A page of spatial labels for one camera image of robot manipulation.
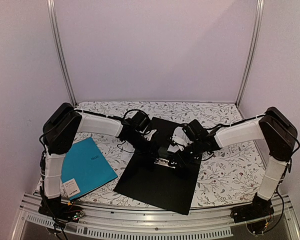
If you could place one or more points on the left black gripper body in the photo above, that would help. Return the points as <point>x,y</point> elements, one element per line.
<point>141,146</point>

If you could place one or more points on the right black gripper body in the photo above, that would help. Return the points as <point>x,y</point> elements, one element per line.
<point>196,151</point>

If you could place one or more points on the black clip folder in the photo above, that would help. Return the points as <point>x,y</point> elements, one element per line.
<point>157,185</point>

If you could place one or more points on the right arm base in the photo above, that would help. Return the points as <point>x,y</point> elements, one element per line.
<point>259,212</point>

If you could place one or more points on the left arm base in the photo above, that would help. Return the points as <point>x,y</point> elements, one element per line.
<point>54,208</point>

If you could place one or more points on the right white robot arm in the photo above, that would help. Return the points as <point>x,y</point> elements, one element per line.
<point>274,134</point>

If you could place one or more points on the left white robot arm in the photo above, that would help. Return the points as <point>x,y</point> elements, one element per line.
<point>61,128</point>

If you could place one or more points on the blue folder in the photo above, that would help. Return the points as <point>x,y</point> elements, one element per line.
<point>85,169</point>

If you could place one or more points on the floral tablecloth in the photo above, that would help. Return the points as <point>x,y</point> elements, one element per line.
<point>233,175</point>

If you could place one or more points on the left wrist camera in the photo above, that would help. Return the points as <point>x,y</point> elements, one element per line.
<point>141,121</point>

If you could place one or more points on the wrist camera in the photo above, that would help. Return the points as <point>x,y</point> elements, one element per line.
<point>195,131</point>
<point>141,121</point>

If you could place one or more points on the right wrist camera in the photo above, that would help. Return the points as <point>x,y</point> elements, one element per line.
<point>195,131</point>

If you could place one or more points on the front aluminium rail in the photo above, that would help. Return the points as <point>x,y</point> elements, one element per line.
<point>104,221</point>

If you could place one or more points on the left aluminium frame post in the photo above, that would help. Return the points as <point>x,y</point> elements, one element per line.
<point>59,50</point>

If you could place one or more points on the aluminium frame post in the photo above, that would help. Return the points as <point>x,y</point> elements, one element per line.
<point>59,50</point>
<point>251,53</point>

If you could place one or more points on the right aluminium frame post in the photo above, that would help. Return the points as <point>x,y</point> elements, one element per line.
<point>251,53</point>

